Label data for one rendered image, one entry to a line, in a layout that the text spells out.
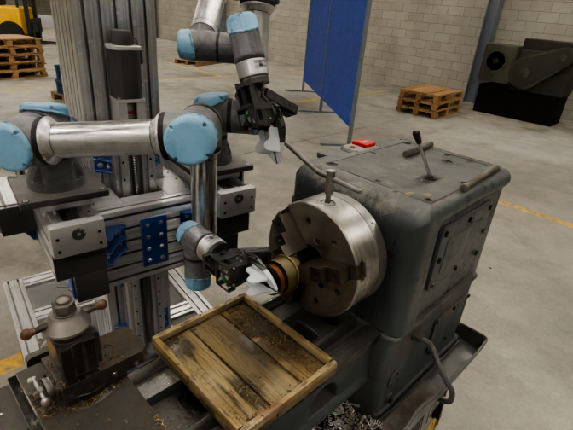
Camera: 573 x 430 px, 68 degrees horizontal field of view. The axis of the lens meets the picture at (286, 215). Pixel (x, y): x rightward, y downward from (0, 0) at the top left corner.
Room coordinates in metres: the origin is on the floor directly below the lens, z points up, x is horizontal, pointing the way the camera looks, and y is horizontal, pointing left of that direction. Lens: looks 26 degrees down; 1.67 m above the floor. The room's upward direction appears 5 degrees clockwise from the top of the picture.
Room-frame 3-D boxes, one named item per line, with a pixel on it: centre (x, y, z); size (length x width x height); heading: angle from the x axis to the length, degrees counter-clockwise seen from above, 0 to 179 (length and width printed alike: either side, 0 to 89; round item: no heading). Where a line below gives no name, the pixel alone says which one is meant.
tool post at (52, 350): (0.59, 0.37, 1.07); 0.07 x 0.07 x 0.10; 47
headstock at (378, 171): (1.29, -0.37, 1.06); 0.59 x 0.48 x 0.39; 137
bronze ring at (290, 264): (0.88, 0.00, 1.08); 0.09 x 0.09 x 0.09; 47
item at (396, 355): (1.29, -0.36, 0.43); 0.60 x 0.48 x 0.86; 137
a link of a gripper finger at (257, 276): (0.82, 0.05, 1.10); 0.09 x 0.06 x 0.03; 46
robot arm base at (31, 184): (1.12, 0.67, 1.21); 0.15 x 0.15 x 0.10
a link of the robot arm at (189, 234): (1.01, 0.24, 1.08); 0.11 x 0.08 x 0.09; 46
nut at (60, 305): (0.59, 0.38, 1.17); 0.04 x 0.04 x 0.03
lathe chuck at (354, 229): (0.98, -0.10, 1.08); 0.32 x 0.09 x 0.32; 47
